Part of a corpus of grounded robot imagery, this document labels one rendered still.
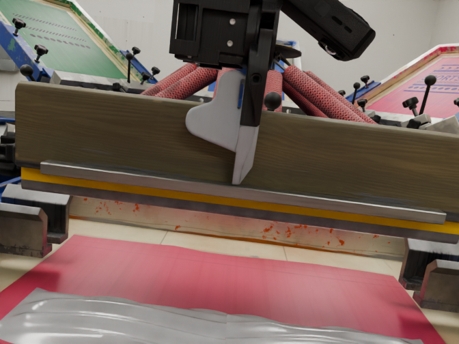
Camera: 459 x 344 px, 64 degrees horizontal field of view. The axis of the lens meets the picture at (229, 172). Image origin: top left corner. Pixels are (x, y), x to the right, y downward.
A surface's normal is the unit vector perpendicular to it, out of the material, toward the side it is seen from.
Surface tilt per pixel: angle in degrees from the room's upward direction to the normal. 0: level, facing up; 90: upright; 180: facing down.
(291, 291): 0
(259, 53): 72
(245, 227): 90
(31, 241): 90
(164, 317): 33
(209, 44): 90
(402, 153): 91
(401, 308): 0
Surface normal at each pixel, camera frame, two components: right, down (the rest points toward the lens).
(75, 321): 0.16, -0.71
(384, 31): -0.04, 0.19
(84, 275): 0.12, -0.97
